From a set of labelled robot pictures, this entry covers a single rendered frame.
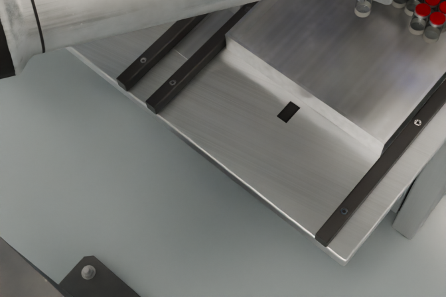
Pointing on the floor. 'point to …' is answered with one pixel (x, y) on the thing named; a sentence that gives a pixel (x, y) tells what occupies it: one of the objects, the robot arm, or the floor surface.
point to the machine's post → (423, 195)
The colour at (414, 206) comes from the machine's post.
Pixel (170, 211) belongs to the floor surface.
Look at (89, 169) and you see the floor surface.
